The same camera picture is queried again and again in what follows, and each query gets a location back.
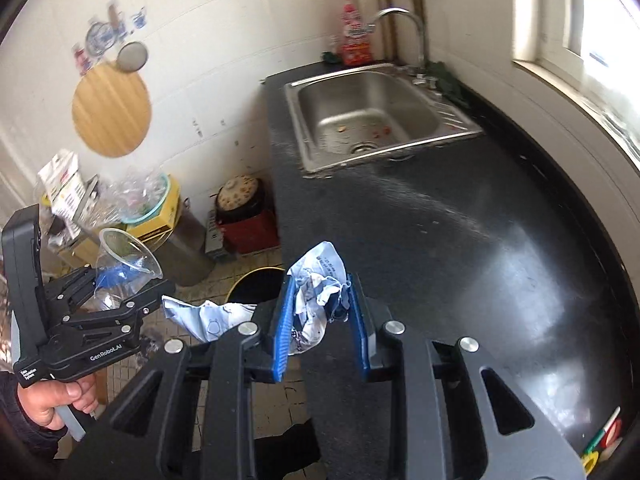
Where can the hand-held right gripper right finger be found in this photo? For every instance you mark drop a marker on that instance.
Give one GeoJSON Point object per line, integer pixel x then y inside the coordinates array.
{"type": "Point", "coordinates": [360, 330]}

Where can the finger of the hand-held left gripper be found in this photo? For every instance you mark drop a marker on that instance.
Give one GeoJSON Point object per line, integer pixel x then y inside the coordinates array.
{"type": "Point", "coordinates": [75, 282]}
{"type": "Point", "coordinates": [145, 297]}

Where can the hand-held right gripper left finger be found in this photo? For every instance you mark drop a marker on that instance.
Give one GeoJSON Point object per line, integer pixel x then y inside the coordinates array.
{"type": "Point", "coordinates": [282, 325]}

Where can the blue white paper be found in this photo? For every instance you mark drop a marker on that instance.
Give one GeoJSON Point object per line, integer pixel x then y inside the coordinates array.
{"type": "Point", "coordinates": [210, 317]}
{"type": "Point", "coordinates": [317, 300]}

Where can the clear plastic cup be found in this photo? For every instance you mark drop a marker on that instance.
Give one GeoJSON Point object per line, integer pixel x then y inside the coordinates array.
{"type": "Point", "coordinates": [127, 255]}

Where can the black bin with yellow rim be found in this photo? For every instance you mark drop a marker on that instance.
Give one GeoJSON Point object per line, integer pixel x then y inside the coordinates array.
{"type": "Point", "coordinates": [255, 287]}

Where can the crushed green paper cup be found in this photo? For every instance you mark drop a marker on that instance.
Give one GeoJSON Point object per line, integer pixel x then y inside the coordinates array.
{"type": "Point", "coordinates": [602, 435]}

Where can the yellow tape roll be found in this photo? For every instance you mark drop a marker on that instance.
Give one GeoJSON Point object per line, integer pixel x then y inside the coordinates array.
{"type": "Point", "coordinates": [590, 461]}

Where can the person's left hand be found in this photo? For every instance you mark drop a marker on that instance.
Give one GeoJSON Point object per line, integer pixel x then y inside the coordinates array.
{"type": "Point", "coordinates": [45, 405]}

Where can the cardboard box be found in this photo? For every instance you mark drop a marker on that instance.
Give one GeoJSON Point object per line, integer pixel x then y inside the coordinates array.
{"type": "Point", "coordinates": [82, 250]}

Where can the stainless steel bucket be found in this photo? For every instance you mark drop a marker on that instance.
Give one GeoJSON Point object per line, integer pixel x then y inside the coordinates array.
{"type": "Point", "coordinates": [185, 250]}

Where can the yellow box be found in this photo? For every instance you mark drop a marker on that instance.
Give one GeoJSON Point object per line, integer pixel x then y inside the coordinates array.
{"type": "Point", "coordinates": [160, 212]}

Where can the red container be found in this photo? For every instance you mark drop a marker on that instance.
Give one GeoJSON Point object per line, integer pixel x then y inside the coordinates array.
{"type": "Point", "coordinates": [252, 235]}

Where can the glass bowl teal rim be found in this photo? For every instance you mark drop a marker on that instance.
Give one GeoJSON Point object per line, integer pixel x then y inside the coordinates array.
{"type": "Point", "coordinates": [145, 202]}

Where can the white printed carton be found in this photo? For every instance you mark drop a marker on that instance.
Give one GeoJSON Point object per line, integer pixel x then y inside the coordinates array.
{"type": "Point", "coordinates": [62, 180]}

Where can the black pot patterned lid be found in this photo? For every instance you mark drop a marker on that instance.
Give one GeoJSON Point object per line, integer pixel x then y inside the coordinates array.
{"type": "Point", "coordinates": [240, 195]}

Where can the round wooden board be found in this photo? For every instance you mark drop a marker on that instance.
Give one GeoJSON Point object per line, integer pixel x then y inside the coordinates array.
{"type": "Point", "coordinates": [110, 110]}

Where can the stainless steel sink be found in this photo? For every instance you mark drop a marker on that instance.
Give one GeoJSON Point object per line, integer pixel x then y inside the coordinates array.
{"type": "Point", "coordinates": [360, 110]}

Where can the round metal strainer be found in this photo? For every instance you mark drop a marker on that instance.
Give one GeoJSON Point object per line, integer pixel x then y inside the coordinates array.
{"type": "Point", "coordinates": [132, 56]}

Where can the dark green cloth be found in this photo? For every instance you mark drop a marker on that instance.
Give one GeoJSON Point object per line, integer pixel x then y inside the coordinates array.
{"type": "Point", "coordinates": [450, 85]}

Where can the red dish soap bottle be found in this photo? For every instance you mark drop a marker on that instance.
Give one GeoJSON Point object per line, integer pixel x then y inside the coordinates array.
{"type": "Point", "coordinates": [356, 50]}

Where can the curved metal faucet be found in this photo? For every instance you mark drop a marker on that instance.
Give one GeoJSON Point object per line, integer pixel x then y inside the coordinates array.
{"type": "Point", "coordinates": [400, 11]}

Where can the window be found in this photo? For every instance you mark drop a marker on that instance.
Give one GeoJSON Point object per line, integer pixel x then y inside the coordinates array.
{"type": "Point", "coordinates": [600, 10]}

